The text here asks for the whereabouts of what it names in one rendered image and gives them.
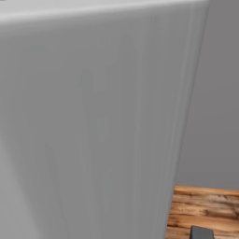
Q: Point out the grey stainless steel fridge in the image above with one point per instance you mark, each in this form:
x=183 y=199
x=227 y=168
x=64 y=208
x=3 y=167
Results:
x=93 y=124

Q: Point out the dark grey block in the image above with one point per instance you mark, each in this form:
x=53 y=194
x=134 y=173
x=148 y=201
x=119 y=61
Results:
x=201 y=233

